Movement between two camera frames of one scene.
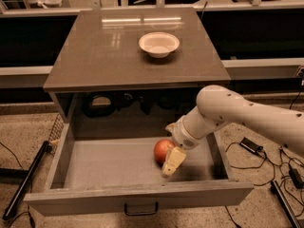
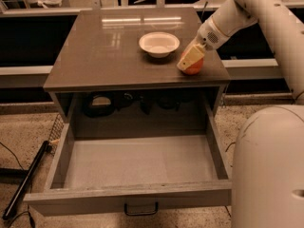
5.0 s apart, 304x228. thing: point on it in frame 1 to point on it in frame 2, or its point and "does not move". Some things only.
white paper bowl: (159, 44) does not move
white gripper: (183, 135) to (209, 35)
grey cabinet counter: (133, 66) does not move
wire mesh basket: (56, 134) does not move
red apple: (161, 149) to (195, 68)
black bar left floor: (26, 180) does not move
